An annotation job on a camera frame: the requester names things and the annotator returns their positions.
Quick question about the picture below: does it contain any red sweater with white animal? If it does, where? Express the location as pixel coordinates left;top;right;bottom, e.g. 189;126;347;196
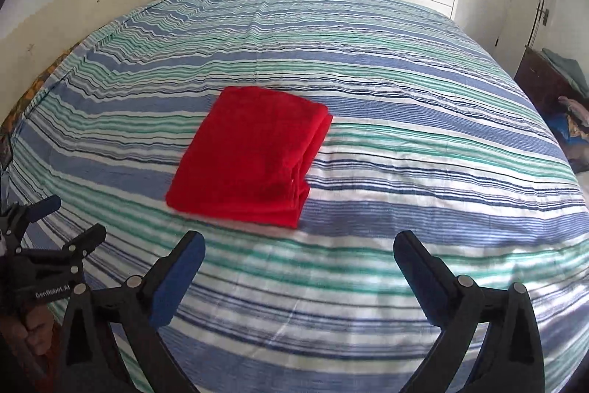
166;87;332;228

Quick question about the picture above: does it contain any pile of mixed clothes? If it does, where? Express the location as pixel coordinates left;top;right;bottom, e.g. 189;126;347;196
547;96;588;173

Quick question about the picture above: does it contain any person's left hand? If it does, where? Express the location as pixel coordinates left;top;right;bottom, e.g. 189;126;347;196
1;304;55;366

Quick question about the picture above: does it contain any orange patterned sheet edge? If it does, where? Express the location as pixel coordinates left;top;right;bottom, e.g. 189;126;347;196
1;43;78;134

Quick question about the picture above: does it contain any beige headboard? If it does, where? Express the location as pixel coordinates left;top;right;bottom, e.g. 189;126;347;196
1;0;154;117

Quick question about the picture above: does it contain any blue green striped bed cover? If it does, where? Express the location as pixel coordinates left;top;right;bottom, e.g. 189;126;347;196
3;0;588;392

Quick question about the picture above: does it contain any dark wooden side cabinet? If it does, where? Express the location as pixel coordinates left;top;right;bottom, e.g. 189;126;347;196
514;47;588;117

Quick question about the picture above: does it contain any teal folded cloth on cabinet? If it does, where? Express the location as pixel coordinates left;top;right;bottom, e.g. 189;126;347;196
541;48;588;97

